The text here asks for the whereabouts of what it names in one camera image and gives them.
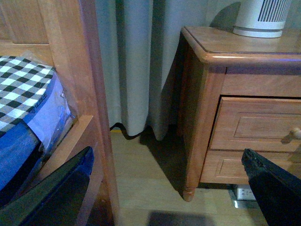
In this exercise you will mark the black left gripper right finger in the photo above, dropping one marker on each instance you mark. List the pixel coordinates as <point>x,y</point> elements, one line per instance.
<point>277,192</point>

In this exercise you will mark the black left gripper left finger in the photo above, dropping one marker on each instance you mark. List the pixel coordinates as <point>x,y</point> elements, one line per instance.
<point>57,199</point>

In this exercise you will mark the wooden drawer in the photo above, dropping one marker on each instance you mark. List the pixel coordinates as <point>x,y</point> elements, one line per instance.
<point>262,124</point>
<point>225,167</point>

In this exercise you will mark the white floor power outlet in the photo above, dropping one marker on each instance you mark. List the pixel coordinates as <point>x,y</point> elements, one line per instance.
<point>242,197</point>

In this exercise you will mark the wooden nightstand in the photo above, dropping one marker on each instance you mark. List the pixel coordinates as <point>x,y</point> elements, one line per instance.
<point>221,64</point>

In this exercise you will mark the black white checkered blanket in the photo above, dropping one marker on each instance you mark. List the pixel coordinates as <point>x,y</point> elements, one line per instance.
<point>22,85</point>

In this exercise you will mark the white cylindrical air purifier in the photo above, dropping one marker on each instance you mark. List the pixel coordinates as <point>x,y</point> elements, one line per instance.
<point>261,18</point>

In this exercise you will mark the grey curtain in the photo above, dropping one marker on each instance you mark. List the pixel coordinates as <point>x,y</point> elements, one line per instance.
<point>141,56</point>

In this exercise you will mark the wooden bed frame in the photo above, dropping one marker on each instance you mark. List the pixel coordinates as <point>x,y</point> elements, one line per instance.
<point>64,34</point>

